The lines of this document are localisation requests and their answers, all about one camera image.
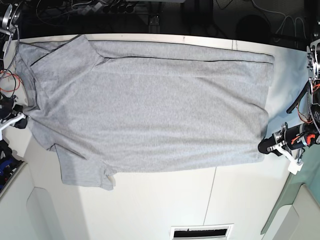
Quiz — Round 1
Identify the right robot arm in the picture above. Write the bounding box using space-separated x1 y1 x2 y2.
0 0 28 131

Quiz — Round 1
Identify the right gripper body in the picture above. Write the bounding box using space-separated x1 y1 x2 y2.
0 96 17 120

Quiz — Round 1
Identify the blue and black cable bundle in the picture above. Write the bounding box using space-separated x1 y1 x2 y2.
0 139 23 192

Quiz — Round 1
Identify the grey t-shirt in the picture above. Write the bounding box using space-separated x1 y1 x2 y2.
16 35 274 190

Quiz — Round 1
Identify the white slotted vent panel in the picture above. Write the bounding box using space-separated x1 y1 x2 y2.
169 223 234 240

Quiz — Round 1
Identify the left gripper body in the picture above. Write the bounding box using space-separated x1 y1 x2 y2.
273 123 320 150

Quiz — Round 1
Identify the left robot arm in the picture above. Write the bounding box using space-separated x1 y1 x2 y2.
258 43 320 156

